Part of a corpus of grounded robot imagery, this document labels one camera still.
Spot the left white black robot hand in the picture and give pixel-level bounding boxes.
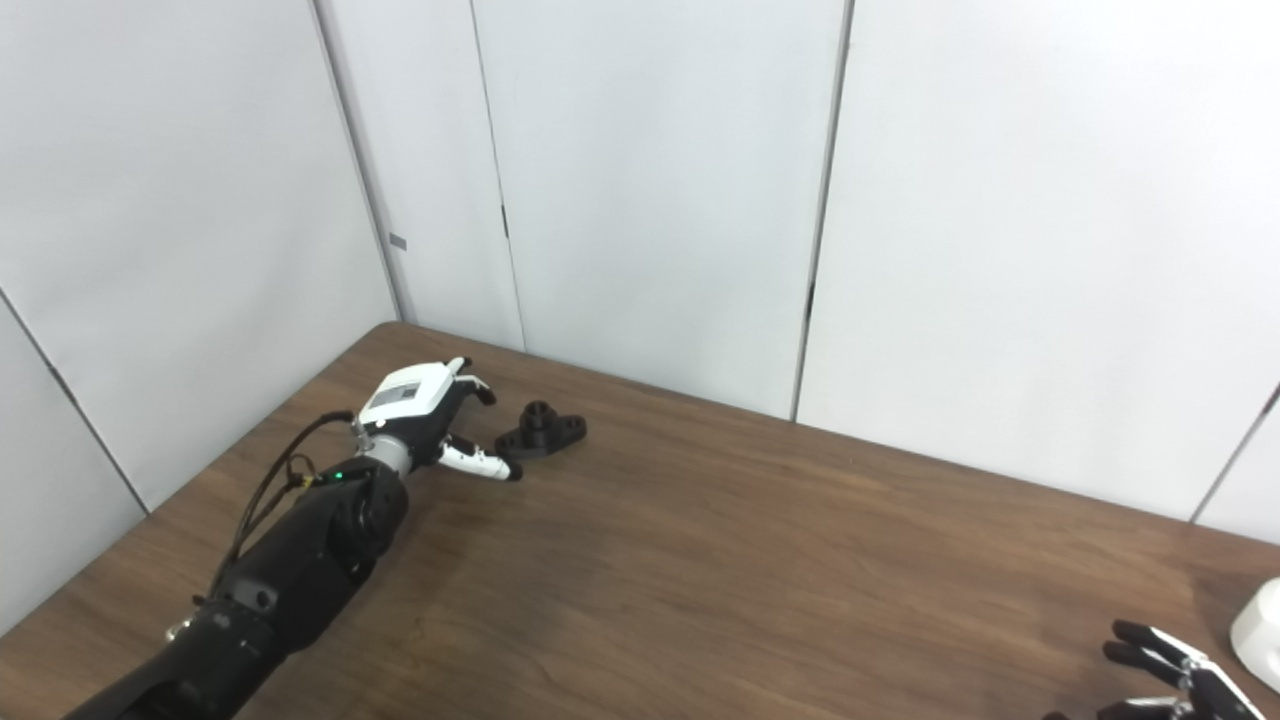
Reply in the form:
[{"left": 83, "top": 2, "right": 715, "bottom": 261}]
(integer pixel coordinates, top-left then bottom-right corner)
[{"left": 355, "top": 357, "right": 524, "bottom": 483}]

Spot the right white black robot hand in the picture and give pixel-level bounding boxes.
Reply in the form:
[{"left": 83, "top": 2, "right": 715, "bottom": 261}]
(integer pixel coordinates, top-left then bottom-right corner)
[{"left": 1040, "top": 620, "right": 1263, "bottom": 720}]

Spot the round white plastic piece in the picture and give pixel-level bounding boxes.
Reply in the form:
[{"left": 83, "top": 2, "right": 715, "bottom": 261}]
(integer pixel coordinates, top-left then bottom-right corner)
[{"left": 1229, "top": 578, "right": 1280, "bottom": 693}]

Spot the black plastic holder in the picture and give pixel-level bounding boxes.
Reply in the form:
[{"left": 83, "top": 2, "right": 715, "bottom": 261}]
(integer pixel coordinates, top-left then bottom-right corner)
[{"left": 494, "top": 401, "right": 588, "bottom": 461}]

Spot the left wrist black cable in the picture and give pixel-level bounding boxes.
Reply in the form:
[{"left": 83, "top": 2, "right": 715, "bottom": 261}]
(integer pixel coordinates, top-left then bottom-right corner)
[{"left": 205, "top": 409, "right": 359, "bottom": 601}]

